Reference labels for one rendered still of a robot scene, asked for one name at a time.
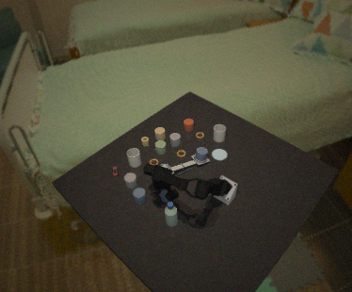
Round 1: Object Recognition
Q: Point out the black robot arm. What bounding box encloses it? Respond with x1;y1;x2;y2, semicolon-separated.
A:
143;163;232;200

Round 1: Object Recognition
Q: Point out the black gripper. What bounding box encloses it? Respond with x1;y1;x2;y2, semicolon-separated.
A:
160;183;179;201

